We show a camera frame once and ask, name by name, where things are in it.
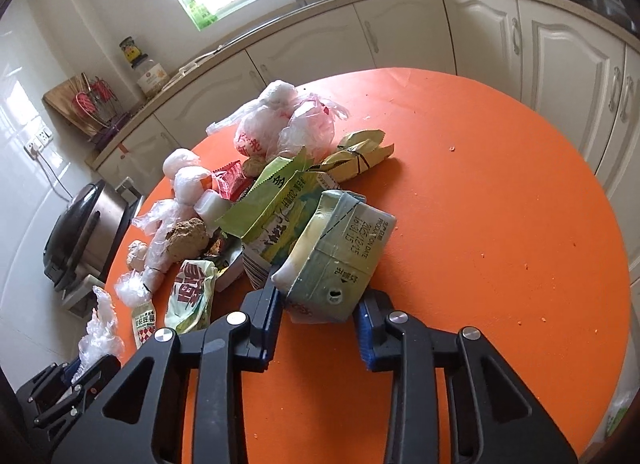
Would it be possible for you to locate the clear plastic wrap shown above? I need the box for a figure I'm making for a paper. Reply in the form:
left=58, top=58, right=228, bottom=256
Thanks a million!
left=72, top=287, right=125, bottom=384

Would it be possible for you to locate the green crushed milk carton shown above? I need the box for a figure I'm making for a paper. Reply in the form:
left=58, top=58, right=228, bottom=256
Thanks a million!
left=271, top=190, right=397, bottom=325

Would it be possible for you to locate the yellow snack wrapper bag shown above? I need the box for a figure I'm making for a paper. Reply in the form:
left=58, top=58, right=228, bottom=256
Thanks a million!
left=311, top=129, right=395, bottom=183

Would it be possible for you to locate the clear bag with white trash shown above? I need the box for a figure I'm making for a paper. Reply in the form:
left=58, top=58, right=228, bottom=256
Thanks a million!
left=206, top=80, right=350, bottom=161

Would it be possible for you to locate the small red green packet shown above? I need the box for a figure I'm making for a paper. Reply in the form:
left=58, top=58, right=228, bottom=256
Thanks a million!
left=131, top=302, right=156, bottom=349

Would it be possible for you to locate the white stool under table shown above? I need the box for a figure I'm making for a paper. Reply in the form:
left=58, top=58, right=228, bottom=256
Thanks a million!
left=61, top=275, right=104, bottom=320

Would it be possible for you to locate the green white snack packet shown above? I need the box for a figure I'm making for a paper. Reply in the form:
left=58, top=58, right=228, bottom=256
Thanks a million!
left=164, top=259, right=218, bottom=334

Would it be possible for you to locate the clear crumpled plastic bag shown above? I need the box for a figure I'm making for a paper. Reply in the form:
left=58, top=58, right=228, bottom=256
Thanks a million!
left=114, top=199, right=195, bottom=309

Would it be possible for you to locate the black steel electric cooker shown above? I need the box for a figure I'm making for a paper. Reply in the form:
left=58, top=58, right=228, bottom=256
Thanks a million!
left=43, top=179, right=131, bottom=292

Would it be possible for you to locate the white yellow snack packet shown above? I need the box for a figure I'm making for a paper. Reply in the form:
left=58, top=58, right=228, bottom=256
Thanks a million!
left=214, top=244, right=244, bottom=293

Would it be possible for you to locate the black dark snack wrapper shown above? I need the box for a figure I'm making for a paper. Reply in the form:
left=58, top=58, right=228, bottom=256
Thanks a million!
left=200, top=228, right=242, bottom=266

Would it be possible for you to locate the orange round table mat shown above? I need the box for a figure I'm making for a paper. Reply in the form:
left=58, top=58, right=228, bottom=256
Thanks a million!
left=243, top=68, right=631, bottom=463

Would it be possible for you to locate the small white plastic cup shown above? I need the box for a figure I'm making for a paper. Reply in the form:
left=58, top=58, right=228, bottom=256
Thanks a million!
left=194, top=189, right=232, bottom=236

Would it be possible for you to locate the green snack bag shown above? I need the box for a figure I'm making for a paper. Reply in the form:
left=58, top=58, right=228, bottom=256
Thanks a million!
left=218, top=150, right=338, bottom=289

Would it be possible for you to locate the red snack wrapper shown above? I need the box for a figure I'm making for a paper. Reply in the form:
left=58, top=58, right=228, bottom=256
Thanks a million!
left=212, top=160, right=254, bottom=202

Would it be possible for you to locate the wooden cutting board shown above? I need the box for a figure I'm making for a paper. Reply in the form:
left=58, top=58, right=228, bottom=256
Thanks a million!
left=43, top=76, right=104, bottom=138

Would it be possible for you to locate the large glass jar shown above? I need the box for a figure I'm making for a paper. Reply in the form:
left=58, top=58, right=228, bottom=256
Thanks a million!
left=131, top=54, right=170, bottom=98

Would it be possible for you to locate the yellow label jar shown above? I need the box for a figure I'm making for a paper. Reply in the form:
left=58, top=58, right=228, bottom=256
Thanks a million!
left=119, top=36, right=143, bottom=65

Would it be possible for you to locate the green bottle on windowsill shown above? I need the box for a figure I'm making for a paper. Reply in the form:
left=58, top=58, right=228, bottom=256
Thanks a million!
left=186, top=0, right=218, bottom=31

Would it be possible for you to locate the wall power socket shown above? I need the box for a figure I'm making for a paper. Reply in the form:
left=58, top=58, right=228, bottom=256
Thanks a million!
left=24, top=125, right=53, bottom=160

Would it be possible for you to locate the wire utensil rack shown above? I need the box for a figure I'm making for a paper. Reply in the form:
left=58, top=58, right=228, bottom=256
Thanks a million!
left=73, top=72, right=127, bottom=129

